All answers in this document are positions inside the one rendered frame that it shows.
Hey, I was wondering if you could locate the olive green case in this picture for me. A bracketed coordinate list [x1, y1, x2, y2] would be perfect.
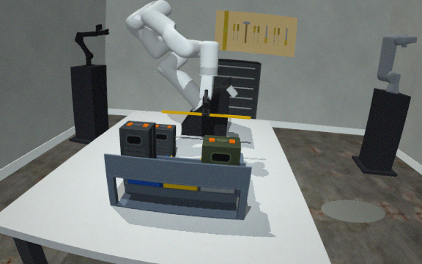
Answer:
[201, 135, 241, 166]

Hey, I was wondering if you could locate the yellow open bin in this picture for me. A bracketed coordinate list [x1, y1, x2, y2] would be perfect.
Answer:
[163, 183, 198, 191]

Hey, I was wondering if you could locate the blue open bin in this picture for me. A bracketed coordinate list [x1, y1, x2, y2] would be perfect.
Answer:
[128, 180, 163, 187]

